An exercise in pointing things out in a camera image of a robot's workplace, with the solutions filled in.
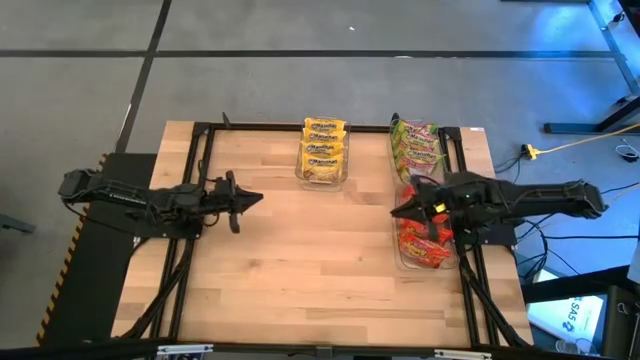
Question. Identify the silver metal bracket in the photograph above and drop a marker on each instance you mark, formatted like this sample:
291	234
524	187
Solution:
462	355
185	349

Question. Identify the black hazard-striped platform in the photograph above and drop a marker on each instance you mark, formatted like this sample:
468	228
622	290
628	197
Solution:
100	280

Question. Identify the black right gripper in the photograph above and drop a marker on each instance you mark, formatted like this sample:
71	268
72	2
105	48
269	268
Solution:
457	212

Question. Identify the black floor beam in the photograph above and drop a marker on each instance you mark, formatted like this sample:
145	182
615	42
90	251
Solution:
575	287

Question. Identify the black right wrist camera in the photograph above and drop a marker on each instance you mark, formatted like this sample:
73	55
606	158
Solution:
445	196

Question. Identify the black desk frame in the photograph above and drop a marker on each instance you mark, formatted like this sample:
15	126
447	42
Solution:
565	128

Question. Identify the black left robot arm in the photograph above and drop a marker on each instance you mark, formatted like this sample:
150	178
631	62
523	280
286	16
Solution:
125	195

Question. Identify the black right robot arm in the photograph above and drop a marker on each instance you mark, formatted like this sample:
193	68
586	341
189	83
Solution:
540	197

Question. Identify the white table sticker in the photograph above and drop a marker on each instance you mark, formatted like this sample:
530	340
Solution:
477	129

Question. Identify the white printed box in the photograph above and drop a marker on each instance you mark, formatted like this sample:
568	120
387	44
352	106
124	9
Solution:
575	315

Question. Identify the clear plastic cup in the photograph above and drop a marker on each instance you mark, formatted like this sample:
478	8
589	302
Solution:
575	346

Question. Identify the clear plastic bin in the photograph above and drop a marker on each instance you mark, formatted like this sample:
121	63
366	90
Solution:
400	265
391	150

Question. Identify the yellow outlet box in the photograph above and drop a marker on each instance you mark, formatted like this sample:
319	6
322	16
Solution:
529	151

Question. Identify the black metal table frame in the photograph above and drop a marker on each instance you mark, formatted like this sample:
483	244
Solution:
260	127

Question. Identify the yellow tape tag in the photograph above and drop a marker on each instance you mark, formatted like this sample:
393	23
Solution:
440	208

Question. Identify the dark grey furniture leg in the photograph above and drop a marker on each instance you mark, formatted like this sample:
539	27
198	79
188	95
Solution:
15	224

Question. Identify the white panel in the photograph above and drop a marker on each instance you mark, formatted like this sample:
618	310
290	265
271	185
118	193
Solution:
635	262

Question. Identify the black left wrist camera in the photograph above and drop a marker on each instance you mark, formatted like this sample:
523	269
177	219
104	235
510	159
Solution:
222	190

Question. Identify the yellow noodle pack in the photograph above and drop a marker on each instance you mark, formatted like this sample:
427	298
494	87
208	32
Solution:
324	125
321	167
321	149
324	136

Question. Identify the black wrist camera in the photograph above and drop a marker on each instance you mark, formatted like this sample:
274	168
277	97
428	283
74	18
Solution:
222	190
445	196

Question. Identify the yellow snack packets in bin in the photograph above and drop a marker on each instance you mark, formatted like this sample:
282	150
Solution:
322	183

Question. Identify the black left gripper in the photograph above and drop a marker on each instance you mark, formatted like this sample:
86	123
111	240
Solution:
220	205

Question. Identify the black cabinet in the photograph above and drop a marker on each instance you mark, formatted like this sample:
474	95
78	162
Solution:
622	325

